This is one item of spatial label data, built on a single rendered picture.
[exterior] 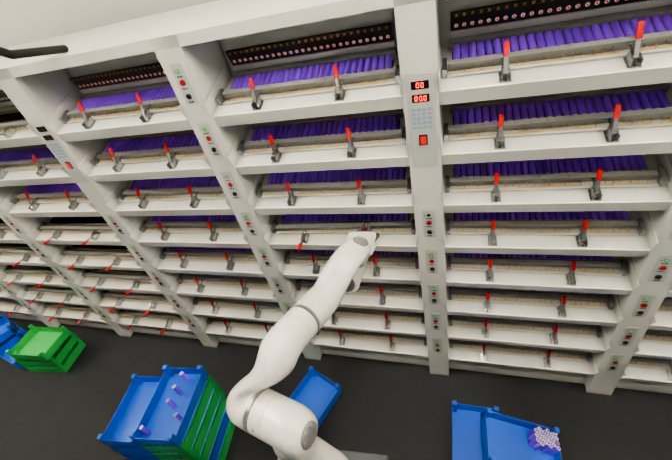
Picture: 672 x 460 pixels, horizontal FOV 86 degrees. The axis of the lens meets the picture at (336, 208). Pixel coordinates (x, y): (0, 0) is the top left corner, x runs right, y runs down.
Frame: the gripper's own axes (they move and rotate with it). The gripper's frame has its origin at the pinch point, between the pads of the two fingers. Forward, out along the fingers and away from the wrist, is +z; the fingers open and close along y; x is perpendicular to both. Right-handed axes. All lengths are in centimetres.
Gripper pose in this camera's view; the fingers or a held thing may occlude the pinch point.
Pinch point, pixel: (365, 228)
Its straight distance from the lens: 133.0
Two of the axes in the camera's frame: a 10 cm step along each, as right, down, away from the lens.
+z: 2.6, -4.6, 8.5
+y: 9.5, -0.2, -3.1
